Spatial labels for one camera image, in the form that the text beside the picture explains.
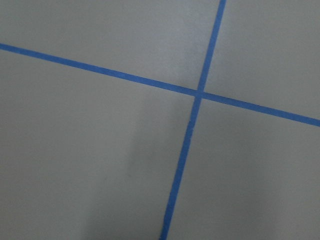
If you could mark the brown paper table cover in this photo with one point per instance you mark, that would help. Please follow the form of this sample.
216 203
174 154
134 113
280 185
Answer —
159 119

